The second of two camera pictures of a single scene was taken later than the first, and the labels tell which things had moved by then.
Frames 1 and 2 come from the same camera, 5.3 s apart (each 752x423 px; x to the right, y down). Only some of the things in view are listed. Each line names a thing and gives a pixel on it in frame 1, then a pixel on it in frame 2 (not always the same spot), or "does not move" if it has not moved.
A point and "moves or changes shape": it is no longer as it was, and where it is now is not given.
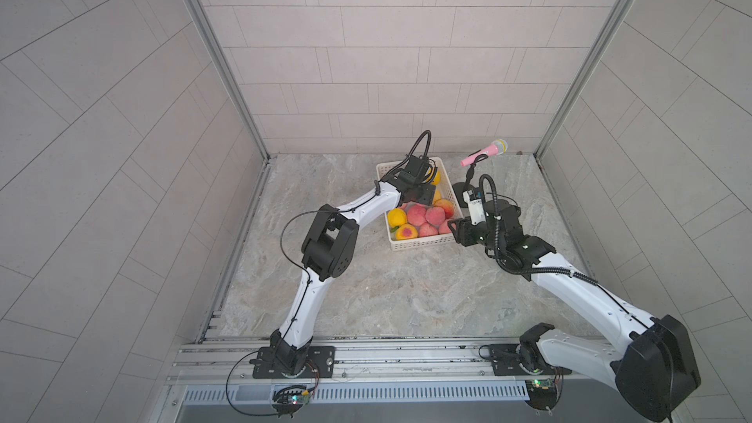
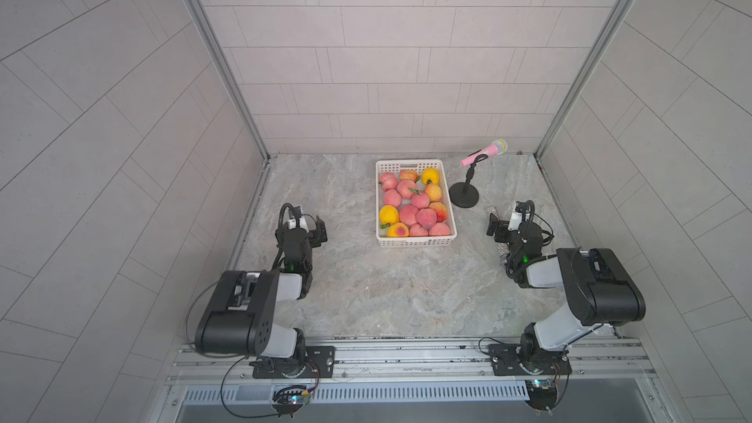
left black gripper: [427, 192] to [322, 232]
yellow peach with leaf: [405, 231] moves or changes shape
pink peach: [416, 213] moves or changes shape
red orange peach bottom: [446, 206] moves or changes shape
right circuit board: [542, 393] does not move
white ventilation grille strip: [262, 394] does not move
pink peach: [426, 229] moves or changes shape
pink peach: [444, 227] moves or changes shape
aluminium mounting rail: [367, 361] does not move
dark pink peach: [435, 215] moves or changes shape
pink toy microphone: [498, 147] does not move
